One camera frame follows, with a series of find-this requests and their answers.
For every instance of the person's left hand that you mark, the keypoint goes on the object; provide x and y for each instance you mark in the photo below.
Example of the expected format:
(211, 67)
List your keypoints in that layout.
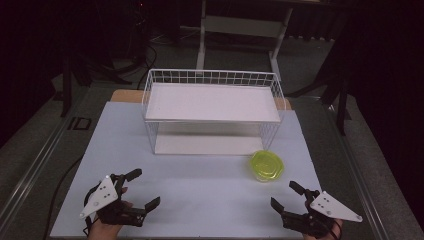
(105, 231)

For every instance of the metal floor rail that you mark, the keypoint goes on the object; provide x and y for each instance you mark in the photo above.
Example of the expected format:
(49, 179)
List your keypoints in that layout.
(358, 180)
(31, 173)

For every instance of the person's right hand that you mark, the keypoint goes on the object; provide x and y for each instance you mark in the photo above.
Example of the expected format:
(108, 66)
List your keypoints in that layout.
(335, 235)

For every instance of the black rectangular bracket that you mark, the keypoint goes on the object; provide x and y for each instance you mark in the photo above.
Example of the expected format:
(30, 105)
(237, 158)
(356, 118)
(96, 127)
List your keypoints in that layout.
(80, 123)

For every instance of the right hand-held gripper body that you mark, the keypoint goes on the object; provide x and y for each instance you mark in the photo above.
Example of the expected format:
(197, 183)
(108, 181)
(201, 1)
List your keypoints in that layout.
(330, 207)

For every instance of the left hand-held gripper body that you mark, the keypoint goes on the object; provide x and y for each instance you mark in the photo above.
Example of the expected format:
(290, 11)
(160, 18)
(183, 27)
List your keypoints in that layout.
(101, 196)

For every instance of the black metal stand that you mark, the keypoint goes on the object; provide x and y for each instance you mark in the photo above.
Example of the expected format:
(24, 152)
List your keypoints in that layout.
(66, 86)
(340, 100)

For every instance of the white metal table frame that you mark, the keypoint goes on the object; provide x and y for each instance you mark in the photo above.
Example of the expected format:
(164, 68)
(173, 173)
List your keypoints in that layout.
(243, 26)

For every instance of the light blue table mat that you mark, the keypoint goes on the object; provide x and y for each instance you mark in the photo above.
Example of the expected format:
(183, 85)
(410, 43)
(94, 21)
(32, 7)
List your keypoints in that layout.
(200, 186)

